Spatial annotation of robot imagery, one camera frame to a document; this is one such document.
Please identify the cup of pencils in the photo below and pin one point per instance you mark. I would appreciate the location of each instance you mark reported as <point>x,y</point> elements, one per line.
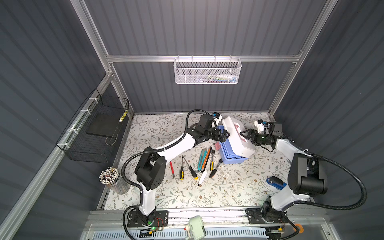
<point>112,178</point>

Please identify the white blue tool box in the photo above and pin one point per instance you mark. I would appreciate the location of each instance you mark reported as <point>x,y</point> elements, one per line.
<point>236,149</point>

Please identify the white marker pen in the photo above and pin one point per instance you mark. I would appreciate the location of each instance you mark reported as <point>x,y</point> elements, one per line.
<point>202,178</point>

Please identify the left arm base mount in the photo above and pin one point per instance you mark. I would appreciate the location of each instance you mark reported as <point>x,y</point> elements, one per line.
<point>137,219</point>

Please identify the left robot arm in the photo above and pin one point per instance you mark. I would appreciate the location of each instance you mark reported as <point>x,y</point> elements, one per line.
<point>151,167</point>

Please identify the white wire wall basket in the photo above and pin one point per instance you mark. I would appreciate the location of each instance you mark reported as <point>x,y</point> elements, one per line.
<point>211,71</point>

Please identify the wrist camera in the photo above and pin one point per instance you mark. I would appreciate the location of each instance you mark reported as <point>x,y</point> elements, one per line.
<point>217,116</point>
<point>262,127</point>

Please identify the yellow black screwdriver short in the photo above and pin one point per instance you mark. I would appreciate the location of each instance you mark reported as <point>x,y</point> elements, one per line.
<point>181,174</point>

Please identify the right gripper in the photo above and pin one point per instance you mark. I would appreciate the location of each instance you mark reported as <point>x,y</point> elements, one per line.
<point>255,133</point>

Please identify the red hex key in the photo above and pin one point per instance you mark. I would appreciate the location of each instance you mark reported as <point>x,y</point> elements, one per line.
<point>172,169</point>

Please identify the teal utility knife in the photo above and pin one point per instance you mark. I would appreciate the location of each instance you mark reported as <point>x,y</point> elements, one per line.
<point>201,159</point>

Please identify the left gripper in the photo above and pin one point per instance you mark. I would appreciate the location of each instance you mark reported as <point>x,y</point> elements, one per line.
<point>222,137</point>

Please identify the small yellow black screwdriver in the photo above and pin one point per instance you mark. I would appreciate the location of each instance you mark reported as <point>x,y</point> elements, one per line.
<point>212,160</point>

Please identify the black wire side basket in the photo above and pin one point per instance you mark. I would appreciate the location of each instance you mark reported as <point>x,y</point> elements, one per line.
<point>97,132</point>

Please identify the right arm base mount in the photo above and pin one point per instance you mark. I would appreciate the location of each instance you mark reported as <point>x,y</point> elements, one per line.
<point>261,216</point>

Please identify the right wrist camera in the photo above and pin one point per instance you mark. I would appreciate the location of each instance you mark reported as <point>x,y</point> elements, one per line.
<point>262,127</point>

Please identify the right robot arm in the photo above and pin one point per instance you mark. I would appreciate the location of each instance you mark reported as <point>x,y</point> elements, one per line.
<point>306,178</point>

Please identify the black ratchet wrench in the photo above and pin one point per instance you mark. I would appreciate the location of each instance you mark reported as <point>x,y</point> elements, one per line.
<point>213,172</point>

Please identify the green white device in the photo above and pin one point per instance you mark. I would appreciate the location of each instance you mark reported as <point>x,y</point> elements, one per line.
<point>195,229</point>

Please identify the blue stapler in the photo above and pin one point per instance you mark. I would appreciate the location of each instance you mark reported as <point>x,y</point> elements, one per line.
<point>276,182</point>

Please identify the orange pencil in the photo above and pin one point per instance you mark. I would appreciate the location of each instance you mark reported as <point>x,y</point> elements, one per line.
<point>206,159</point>

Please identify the black yellow screwdriver long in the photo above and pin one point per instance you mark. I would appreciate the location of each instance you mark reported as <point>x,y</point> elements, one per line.
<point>193,173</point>

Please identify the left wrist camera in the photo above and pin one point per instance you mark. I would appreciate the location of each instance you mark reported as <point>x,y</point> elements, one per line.
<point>217,116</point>

